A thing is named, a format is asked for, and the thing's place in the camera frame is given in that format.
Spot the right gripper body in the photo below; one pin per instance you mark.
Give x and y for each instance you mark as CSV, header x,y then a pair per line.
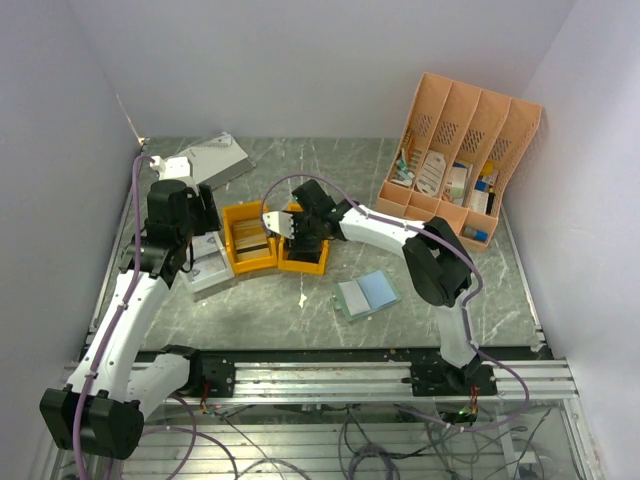
x,y
306,225

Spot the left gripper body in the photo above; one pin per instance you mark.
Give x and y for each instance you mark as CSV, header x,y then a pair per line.
x,y
197,222

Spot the black cards stack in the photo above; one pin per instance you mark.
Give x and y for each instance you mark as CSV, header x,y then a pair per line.
x,y
304,251

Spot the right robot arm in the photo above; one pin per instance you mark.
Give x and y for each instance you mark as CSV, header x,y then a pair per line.
x,y
439,267

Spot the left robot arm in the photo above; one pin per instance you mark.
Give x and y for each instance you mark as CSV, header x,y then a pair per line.
x,y
103,406

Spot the silver VIP cards stack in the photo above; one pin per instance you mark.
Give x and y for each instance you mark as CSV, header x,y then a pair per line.
x,y
208,259

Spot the gold cards stack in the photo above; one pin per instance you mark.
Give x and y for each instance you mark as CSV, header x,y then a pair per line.
x,y
249,240

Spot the right yellow bin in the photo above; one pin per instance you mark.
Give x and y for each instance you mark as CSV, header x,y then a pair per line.
x,y
300,267

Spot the yellow bin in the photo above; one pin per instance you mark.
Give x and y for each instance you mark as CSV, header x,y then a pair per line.
x,y
234,213
300,267

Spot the grey white booklet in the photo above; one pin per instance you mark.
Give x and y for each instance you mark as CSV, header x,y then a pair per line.
x,y
218,160

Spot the left yellow bin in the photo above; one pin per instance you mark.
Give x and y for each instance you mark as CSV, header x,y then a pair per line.
x,y
234,213

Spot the white bin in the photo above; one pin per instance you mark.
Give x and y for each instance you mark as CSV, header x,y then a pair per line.
x,y
196,286

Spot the white oval paint palette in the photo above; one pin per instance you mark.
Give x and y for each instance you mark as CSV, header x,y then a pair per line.
x,y
430,177

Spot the red white box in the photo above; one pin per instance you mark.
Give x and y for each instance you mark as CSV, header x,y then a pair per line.
x,y
456,182

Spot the blue white box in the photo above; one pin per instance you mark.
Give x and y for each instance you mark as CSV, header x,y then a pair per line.
x,y
483,195

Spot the orange file organizer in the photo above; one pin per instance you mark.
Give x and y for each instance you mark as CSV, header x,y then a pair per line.
x,y
482,129

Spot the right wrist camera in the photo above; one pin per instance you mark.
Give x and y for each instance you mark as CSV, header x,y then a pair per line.
x,y
279,223

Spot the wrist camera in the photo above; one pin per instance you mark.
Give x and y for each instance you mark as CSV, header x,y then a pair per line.
x,y
174,168
279,223

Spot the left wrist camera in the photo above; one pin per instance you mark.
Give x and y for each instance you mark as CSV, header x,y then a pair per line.
x,y
174,168

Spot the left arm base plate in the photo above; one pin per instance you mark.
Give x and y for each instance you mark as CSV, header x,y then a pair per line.
x,y
209,374

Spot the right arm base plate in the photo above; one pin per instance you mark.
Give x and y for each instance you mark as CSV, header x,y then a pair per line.
x,y
440,380

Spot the aluminium rail frame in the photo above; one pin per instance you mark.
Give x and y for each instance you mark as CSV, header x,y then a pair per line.
x,y
347,415

